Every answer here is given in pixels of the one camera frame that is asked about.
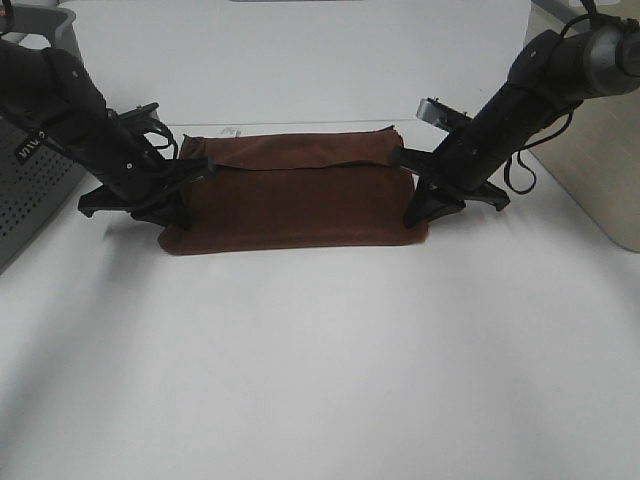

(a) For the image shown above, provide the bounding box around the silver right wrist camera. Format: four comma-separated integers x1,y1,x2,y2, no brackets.
416,98,472,133

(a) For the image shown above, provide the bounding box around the brown towel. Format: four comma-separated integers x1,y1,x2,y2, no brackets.
158,126,428,256

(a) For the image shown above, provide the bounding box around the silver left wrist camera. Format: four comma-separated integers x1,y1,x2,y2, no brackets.
118,102,162,136

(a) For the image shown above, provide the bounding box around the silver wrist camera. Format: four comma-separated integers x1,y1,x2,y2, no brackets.
416,98,472,133
118,102,162,136

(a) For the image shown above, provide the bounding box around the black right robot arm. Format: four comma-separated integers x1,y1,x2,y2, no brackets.
390,1,639,228

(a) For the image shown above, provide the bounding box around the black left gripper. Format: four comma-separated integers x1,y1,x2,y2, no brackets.
77,144,216,230

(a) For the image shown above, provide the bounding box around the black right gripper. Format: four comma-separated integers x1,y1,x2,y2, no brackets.
389,129,510,228

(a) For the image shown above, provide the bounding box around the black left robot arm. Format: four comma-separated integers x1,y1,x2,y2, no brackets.
1,41,215,229

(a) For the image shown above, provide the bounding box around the grey perforated plastic basket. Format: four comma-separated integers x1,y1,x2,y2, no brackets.
1,2,84,270

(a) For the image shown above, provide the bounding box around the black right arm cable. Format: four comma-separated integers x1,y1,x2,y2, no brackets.
503,102,574,195

